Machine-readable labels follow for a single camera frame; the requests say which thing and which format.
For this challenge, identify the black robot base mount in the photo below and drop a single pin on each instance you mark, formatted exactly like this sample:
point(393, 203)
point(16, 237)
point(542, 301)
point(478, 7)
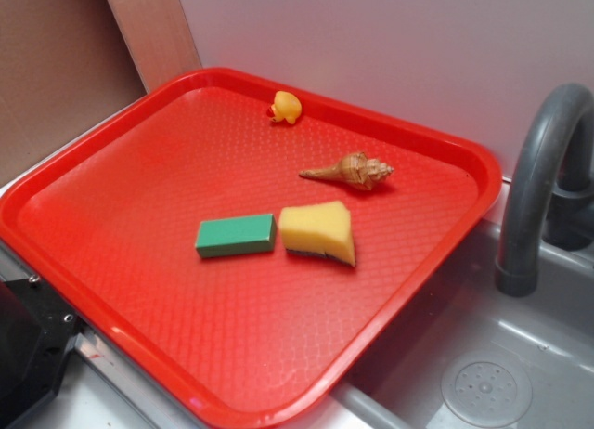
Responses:
point(38, 331)

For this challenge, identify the grey plastic sink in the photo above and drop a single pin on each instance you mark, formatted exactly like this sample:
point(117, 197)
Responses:
point(461, 354)

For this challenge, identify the wooden board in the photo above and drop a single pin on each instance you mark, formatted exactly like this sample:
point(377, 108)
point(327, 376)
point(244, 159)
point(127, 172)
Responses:
point(158, 39)

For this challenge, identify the red plastic tray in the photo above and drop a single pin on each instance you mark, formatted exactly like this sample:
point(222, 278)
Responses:
point(254, 340)

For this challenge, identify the grey plastic faucet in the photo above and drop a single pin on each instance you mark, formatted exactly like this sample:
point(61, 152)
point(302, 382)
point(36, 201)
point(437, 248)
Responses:
point(551, 192)

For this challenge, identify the yellow sponge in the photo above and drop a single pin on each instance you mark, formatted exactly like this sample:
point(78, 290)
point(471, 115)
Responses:
point(324, 229)

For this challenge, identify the brown spiral seashell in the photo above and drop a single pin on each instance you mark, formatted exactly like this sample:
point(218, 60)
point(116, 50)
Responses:
point(355, 170)

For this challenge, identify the yellow rubber duck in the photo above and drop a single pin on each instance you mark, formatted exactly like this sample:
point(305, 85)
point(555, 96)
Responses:
point(286, 107)

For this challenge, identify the green rectangular block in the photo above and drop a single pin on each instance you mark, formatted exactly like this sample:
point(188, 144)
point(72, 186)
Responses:
point(248, 234)

